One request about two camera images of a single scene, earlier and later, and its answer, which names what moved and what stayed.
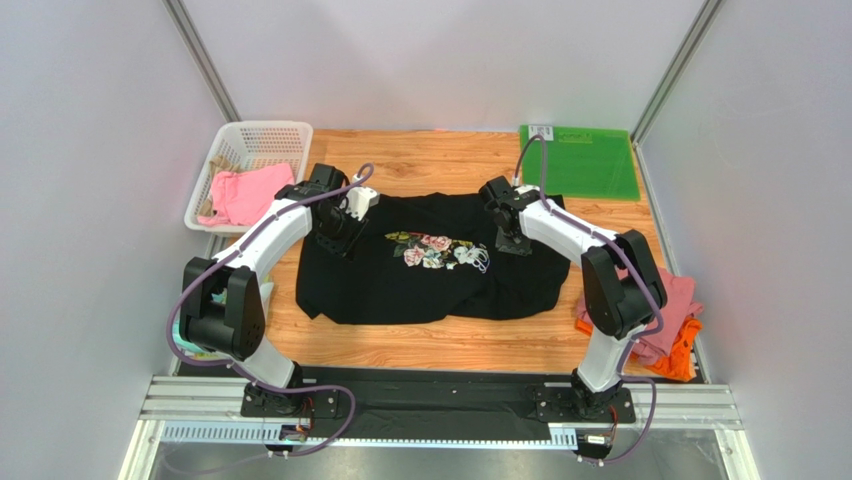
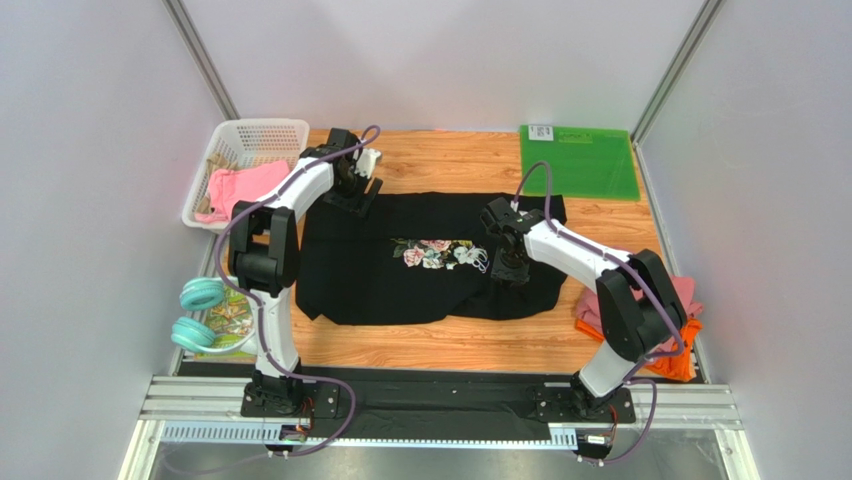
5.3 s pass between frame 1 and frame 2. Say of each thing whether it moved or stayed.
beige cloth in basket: stayed
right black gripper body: moved
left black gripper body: moved
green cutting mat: stayed
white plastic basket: stayed
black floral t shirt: stayed
